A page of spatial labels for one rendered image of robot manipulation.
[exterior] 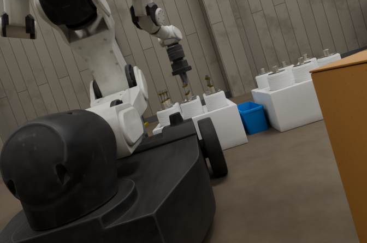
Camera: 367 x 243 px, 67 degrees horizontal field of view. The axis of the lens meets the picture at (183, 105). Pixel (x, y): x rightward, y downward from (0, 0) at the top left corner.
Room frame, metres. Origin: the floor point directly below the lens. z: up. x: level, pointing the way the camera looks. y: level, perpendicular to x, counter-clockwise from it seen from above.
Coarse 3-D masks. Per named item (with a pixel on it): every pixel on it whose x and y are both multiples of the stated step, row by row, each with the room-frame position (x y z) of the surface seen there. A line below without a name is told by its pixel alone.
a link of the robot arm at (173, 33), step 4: (168, 28) 1.42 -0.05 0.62; (172, 28) 1.43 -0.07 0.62; (176, 28) 1.47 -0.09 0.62; (168, 32) 1.41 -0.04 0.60; (172, 32) 1.42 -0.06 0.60; (176, 32) 1.45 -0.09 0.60; (180, 32) 1.51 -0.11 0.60; (168, 36) 1.42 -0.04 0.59; (172, 36) 1.42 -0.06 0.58; (176, 36) 1.44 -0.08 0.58; (180, 36) 1.49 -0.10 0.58
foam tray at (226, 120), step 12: (204, 108) 1.43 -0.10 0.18; (228, 108) 1.19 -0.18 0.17; (216, 120) 1.20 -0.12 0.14; (228, 120) 1.20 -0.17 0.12; (240, 120) 1.19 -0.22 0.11; (156, 132) 1.22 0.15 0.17; (216, 132) 1.20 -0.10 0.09; (228, 132) 1.20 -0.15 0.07; (240, 132) 1.19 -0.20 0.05; (228, 144) 1.20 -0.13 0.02; (240, 144) 1.19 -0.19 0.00
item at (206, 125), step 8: (200, 120) 0.93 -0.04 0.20; (208, 120) 0.91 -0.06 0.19; (200, 128) 0.88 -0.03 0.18; (208, 128) 0.88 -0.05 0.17; (208, 136) 0.86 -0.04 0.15; (216, 136) 0.85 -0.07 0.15; (208, 144) 0.85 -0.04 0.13; (216, 144) 0.84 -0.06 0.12; (208, 152) 0.84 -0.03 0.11; (216, 152) 0.84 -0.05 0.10; (216, 160) 0.84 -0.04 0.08; (224, 160) 0.85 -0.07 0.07; (216, 168) 0.86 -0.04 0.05; (224, 168) 0.86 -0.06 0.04
